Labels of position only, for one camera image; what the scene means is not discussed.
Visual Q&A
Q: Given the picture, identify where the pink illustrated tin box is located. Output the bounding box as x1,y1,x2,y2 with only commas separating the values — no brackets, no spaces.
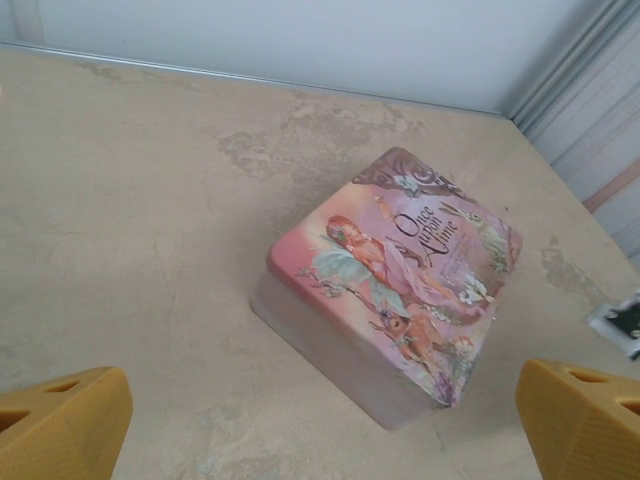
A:
249,145,524,433

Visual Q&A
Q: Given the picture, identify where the aluminium table edge rail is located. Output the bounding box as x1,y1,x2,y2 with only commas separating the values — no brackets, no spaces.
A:
0,41,517,119

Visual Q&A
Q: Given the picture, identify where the aluminium frame post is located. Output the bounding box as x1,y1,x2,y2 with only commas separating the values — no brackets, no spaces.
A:
508,0,609,132

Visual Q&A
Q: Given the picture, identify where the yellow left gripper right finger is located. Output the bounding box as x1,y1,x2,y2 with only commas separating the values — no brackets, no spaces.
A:
516,357,640,480

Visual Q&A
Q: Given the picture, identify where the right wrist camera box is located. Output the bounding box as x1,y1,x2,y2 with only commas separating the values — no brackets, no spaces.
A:
587,289,640,362

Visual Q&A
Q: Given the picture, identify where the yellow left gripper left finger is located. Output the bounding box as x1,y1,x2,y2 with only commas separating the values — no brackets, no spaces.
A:
0,366,134,480

